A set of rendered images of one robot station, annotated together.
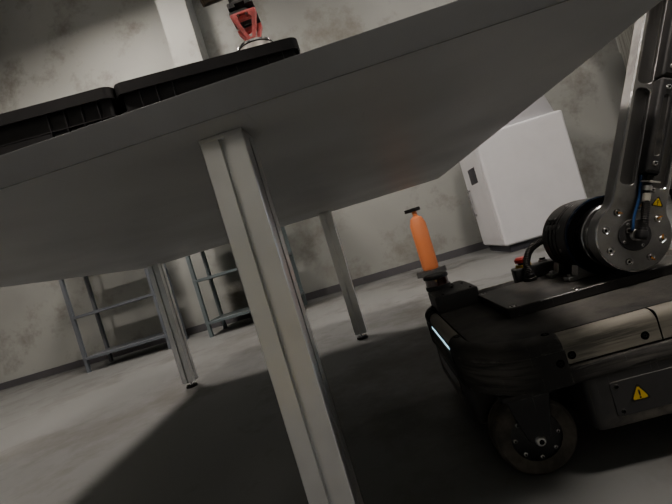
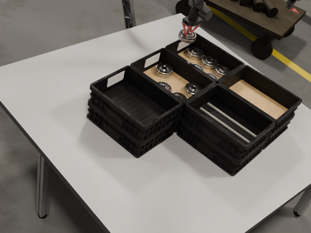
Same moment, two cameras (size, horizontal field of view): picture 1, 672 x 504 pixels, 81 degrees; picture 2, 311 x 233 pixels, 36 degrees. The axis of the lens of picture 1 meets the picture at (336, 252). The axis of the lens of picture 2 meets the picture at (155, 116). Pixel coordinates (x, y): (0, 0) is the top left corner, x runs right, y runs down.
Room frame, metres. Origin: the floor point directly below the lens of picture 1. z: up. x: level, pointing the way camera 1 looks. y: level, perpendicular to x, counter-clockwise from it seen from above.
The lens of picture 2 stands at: (3.07, 1.41, 2.51)
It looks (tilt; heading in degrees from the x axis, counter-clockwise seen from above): 41 degrees down; 216
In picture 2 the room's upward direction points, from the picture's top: 14 degrees clockwise
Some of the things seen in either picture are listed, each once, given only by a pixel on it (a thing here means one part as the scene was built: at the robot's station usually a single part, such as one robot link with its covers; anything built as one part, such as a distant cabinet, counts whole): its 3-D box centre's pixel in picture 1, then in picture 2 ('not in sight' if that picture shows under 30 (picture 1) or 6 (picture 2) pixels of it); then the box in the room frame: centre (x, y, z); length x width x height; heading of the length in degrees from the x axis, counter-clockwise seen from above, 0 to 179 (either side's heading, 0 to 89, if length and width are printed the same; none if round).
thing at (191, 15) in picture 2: (240, 4); (193, 16); (1.06, 0.05, 1.16); 0.10 x 0.07 x 0.07; 178
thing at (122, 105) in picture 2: not in sight; (134, 103); (1.58, 0.19, 0.87); 0.40 x 0.30 x 0.11; 93
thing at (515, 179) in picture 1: (511, 163); not in sight; (3.66, -1.78, 0.75); 0.78 x 0.65 x 1.50; 86
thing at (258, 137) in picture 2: not in sight; (230, 114); (1.26, 0.57, 0.92); 0.40 x 0.30 x 0.02; 93
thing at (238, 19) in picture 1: (248, 28); (191, 26); (1.05, 0.05, 1.09); 0.07 x 0.07 x 0.09; 88
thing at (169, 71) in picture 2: not in sight; (164, 68); (1.21, 0.06, 0.86); 0.10 x 0.10 x 0.01
